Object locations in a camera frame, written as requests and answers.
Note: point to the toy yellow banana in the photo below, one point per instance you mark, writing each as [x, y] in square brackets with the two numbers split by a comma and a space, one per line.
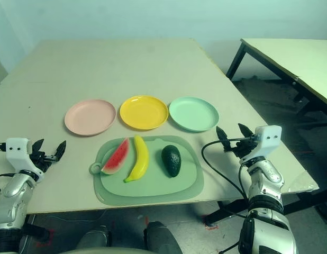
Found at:
[141, 161]

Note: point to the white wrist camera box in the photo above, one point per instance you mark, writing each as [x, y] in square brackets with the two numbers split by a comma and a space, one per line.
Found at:
[266, 140]
[16, 148]

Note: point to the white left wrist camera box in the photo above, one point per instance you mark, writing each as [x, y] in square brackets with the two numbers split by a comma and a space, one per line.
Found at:
[16, 148]

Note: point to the toy dark green avocado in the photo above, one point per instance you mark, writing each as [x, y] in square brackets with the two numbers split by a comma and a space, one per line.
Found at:
[171, 160]

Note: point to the mint green plastic plate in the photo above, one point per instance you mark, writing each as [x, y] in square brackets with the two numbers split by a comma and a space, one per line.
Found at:
[192, 113]

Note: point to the pink plastic plate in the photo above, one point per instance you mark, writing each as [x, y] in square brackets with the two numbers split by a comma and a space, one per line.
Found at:
[89, 117]

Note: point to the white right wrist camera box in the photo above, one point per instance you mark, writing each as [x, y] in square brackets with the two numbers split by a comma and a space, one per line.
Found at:
[266, 140]

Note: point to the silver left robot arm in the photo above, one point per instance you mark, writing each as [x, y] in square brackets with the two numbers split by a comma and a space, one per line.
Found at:
[10, 189]

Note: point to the grey robot right leg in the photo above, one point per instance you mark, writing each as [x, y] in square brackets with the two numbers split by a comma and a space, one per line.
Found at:
[162, 236]

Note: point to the green cutting board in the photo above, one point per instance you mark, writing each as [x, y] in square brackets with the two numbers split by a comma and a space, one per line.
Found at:
[153, 188]

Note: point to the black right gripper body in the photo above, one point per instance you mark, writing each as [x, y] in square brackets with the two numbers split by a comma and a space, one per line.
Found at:
[240, 148]

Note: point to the yellow plastic plate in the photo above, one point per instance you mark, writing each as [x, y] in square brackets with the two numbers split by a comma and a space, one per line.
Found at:
[143, 113]

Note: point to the toy watermelon slice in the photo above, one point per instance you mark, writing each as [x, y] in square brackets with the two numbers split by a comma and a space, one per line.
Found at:
[117, 158]

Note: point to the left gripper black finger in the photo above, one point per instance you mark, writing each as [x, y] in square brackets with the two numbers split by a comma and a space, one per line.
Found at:
[61, 150]
[37, 148]

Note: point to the grey robot torso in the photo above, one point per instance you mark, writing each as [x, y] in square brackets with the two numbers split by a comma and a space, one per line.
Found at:
[100, 250]

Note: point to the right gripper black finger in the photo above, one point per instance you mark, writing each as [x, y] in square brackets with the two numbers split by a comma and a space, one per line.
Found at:
[245, 133]
[223, 140]

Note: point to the side table with black frame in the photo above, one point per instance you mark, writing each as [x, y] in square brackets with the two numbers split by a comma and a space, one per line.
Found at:
[298, 55]

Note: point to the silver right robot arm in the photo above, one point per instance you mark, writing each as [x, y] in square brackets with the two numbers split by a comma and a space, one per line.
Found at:
[266, 174]

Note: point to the clear plastic film scrap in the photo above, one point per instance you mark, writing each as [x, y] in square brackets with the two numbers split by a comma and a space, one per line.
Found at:
[301, 182]

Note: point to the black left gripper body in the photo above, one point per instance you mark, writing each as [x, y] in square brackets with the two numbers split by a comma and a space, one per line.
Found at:
[44, 158]

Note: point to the black table foot bar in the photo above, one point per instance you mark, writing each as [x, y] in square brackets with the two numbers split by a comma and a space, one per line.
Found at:
[221, 211]
[36, 232]

